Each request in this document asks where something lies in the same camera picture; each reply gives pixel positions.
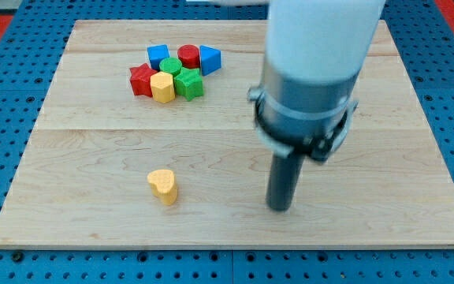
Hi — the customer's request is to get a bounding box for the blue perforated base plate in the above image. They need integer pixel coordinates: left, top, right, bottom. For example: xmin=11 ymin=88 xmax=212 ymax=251
xmin=0 ymin=0 xmax=454 ymax=283

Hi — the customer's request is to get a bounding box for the red cylinder block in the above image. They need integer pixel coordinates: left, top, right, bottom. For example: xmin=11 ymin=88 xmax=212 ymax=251
xmin=177 ymin=44 xmax=200 ymax=69

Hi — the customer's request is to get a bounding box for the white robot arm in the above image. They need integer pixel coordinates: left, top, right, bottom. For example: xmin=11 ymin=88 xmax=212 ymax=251
xmin=247 ymin=0 xmax=385 ymax=163

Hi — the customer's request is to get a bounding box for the yellow heart block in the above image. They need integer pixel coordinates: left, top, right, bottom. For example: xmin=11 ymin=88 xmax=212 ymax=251
xmin=147 ymin=169 xmax=178 ymax=206

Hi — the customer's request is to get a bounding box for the blue cube block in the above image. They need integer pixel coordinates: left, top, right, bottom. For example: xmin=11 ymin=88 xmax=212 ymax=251
xmin=147 ymin=44 xmax=169 ymax=70

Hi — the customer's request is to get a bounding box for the green cylinder block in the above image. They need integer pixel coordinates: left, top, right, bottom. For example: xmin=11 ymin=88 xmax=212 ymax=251
xmin=159 ymin=57 xmax=183 ymax=77

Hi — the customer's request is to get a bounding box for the blue triangle block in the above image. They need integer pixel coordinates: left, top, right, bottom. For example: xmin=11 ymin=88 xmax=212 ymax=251
xmin=199 ymin=45 xmax=221 ymax=76

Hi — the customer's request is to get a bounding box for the wooden board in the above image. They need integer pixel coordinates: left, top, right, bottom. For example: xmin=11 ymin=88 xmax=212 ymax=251
xmin=0 ymin=20 xmax=454 ymax=250

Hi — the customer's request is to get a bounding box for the yellow pentagon block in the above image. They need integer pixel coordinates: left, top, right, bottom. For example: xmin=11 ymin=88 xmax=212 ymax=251
xmin=150 ymin=72 xmax=176 ymax=103

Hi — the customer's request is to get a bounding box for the green star block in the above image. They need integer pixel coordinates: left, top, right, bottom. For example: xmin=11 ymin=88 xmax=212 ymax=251
xmin=174 ymin=67 xmax=204 ymax=101

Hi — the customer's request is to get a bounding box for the red star block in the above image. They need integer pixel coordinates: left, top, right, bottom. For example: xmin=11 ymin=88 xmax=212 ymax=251
xmin=129 ymin=63 xmax=158 ymax=98

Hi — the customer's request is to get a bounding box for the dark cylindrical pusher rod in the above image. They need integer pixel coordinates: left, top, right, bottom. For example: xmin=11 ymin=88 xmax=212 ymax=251
xmin=266 ymin=153 xmax=304 ymax=211

